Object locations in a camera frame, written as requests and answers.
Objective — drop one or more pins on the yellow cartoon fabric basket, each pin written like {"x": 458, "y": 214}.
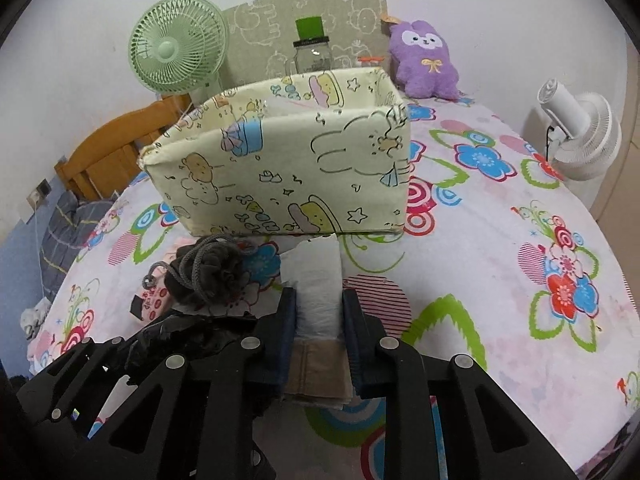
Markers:
{"x": 317, "y": 153}

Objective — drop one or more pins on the grey plaid pillow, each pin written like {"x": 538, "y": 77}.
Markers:
{"x": 68, "y": 230}

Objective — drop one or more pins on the white crumpled cloth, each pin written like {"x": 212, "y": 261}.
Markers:
{"x": 31, "y": 319}

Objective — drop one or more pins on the wooden bed headboard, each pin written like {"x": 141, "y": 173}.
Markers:
{"x": 107, "y": 160}

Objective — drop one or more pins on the brown cloth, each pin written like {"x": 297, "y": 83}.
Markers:
{"x": 319, "y": 373}

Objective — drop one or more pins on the glass mason jar mug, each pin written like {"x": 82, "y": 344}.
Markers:
{"x": 310, "y": 55}

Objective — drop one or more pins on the purple plush bunny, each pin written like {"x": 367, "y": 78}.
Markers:
{"x": 421, "y": 60}

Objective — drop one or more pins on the wall power socket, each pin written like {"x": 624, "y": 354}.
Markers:
{"x": 39, "y": 194}

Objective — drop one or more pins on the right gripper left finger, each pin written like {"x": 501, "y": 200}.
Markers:
{"x": 193, "y": 418}

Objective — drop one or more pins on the white plastic bag roll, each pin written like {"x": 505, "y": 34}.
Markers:
{"x": 313, "y": 268}

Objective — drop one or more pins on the dark grey knit cloth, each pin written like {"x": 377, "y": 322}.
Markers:
{"x": 208, "y": 273}

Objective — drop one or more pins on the white standing fan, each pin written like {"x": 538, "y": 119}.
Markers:
{"x": 584, "y": 137}

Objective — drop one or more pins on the cotton swab container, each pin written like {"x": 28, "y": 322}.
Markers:
{"x": 370, "y": 61}

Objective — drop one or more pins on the green desk fan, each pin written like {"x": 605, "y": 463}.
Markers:
{"x": 179, "y": 47}

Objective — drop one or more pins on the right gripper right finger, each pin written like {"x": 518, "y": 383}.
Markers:
{"x": 444, "y": 418}

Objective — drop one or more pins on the floral tablecloth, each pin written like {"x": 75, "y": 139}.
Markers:
{"x": 498, "y": 259}

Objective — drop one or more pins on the green plastic cup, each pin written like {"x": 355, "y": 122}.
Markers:
{"x": 309, "y": 28}

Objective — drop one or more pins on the pink tissue pack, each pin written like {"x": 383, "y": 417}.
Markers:
{"x": 152, "y": 299}

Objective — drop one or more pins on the green cartoon puzzle board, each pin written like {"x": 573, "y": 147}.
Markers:
{"x": 266, "y": 36}

